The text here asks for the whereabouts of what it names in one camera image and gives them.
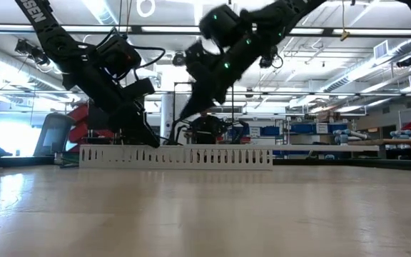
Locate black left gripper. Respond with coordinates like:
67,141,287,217
64,56,161,149

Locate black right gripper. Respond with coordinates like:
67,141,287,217
178,35,260,122

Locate white slotted cable raceway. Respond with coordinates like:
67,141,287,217
78,143,274,171

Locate person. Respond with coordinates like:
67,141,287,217
190,109,224,145

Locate white pillar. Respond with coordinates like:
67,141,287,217
160,94,189,143

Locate red cart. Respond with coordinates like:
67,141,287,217
66,103,116,143

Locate grey chair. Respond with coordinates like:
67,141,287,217
33,112,76,158

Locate blue storage bin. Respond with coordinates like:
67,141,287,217
290,123,317,135
328,123,350,133

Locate black ceiling device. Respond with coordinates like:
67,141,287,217
14,38,52,67

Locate grey pipe roll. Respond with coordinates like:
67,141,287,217
390,129,411,141
333,128,370,144

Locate white ceiling vent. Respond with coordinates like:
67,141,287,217
372,39,389,61

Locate wooden bench top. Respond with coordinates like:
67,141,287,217
347,138,411,148

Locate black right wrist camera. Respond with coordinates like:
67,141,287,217
183,39,212,81

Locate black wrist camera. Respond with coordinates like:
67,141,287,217
183,39,212,81
96,32,143,79

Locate black overhead camera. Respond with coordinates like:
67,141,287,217
172,51,187,68

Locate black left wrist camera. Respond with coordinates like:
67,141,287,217
96,32,143,79

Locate white ceiling ring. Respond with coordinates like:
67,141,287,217
136,0,156,19

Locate yellow hanging cord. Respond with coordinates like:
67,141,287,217
340,0,351,42

